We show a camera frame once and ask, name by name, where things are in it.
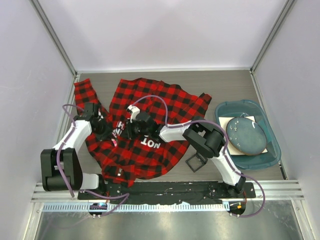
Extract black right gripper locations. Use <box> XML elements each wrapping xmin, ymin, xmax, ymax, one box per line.
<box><xmin>120</xmin><ymin>117</ymin><xmax>150</xmax><ymax>141</ymax></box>

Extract red black plaid shirt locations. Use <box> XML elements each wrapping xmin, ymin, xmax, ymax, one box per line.
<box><xmin>85</xmin><ymin>78</ymin><xmax>212</xmax><ymax>187</ymax></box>

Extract pink white flower brooch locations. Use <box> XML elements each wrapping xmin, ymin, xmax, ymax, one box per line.
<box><xmin>111</xmin><ymin>138</ymin><xmax>118</xmax><ymax>147</ymax></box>

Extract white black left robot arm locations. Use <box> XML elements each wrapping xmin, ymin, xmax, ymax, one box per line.
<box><xmin>40</xmin><ymin>102</ymin><xmax>113</xmax><ymax>200</ymax></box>

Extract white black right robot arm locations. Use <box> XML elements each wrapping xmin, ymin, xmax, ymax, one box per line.
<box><xmin>120</xmin><ymin>112</ymin><xmax>246</xmax><ymax>198</ymax></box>

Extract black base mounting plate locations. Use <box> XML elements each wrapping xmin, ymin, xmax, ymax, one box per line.
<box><xmin>94</xmin><ymin>181</ymin><xmax>256</xmax><ymax>205</ymax></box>

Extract teal plastic bin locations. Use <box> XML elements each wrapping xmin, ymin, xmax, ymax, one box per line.
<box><xmin>214</xmin><ymin>99</ymin><xmax>281</xmax><ymax>170</ymax></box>

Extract blue round ceramic plate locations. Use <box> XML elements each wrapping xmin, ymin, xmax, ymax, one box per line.
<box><xmin>226</xmin><ymin>116</ymin><xmax>268</xmax><ymax>156</ymax></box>

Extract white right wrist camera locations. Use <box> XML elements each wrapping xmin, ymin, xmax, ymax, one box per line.
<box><xmin>126</xmin><ymin>104</ymin><xmax>140</xmax><ymax>123</ymax></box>

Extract small black square frame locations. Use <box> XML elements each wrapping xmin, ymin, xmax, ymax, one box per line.
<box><xmin>185</xmin><ymin>152</ymin><xmax>208</xmax><ymax>173</ymax></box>

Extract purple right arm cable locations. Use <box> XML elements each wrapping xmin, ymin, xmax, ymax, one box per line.
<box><xmin>132</xmin><ymin>94</ymin><xmax>266</xmax><ymax>218</ymax></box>

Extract aluminium front rail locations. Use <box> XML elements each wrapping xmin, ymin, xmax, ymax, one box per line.
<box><xmin>31</xmin><ymin>180</ymin><xmax>304</xmax><ymax>205</ymax></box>

